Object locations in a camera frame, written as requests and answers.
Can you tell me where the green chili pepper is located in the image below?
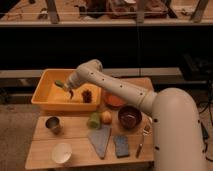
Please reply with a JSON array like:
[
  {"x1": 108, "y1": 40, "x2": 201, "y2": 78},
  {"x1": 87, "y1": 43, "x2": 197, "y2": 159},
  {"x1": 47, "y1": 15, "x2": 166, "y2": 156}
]
[{"x1": 54, "y1": 79, "x2": 75, "y2": 100}]

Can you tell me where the metal cup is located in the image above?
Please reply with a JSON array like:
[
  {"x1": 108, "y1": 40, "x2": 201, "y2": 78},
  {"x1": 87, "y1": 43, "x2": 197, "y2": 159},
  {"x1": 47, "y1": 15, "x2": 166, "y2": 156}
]
[{"x1": 45, "y1": 117, "x2": 62, "y2": 135}]

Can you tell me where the yellow plastic tray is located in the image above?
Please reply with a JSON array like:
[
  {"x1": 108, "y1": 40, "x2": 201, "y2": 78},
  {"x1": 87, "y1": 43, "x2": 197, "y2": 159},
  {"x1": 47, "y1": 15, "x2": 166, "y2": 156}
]
[{"x1": 31, "y1": 68, "x2": 103, "y2": 112}]

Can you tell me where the green cylindrical block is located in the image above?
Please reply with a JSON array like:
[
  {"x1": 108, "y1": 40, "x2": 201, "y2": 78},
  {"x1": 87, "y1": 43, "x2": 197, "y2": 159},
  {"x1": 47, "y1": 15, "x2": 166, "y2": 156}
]
[{"x1": 87, "y1": 112, "x2": 101, "y2": 129}]

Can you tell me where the yellow apple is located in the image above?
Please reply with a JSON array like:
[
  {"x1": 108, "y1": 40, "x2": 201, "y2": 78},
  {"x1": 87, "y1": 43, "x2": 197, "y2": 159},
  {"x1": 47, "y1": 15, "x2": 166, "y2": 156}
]
[{"x1": 101, "y1": 111, "x2": 112, "y2": 124}]

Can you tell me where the dark brown bowl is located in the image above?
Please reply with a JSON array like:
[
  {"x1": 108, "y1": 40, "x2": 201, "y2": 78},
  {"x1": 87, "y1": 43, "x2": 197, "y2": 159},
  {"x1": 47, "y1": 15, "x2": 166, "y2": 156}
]
[{"x1": 118, "y1": 105, "x2": 142, "y2": 129}]

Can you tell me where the orange clay plate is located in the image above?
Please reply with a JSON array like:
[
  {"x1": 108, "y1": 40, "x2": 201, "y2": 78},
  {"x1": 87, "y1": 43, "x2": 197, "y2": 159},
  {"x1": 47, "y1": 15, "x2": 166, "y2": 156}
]
[{"x1": 104, "y1": 93, "x2": 126, "y2": 108}]

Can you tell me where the white bowl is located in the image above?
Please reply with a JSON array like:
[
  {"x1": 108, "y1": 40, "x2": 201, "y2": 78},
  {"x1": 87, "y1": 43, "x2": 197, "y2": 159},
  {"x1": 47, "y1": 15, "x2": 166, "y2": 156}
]
[{"x1": 51, "y1": 143, "x2": 72, "y2": 164}]

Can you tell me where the grey triangular cloth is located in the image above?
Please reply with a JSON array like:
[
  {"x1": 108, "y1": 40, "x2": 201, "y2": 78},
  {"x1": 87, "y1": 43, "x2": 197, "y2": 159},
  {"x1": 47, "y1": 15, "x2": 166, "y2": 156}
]
[{"x1": 88, "y1": 125, "x2": 111, "y2": 159}]

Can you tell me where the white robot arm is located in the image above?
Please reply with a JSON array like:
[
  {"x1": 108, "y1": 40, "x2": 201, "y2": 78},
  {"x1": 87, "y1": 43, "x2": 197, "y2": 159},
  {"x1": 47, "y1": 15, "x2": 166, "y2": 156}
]
[{"x1": 65, "y1": 59, "x2": 207, "y2": 171}]

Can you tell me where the brown pine cone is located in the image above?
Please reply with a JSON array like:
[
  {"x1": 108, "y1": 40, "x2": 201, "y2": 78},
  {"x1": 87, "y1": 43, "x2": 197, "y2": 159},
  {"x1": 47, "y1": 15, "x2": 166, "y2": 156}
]
[{"x1": 82, "y1": 90, "x2": 92, "y2": 103}]

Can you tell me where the blue sponge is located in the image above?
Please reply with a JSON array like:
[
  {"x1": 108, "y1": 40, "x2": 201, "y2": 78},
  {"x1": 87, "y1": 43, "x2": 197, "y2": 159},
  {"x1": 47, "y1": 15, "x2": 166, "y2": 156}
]
[{"x1": 113, "y1": 135, "x2": 130, "y2": 158}]

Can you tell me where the metal fork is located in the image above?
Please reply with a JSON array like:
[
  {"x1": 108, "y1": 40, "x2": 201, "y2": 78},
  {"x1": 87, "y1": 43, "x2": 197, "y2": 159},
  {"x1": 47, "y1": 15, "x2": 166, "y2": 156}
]
[{"x1": 135, "y1": 125, "x2": 151, "y2": 158}]

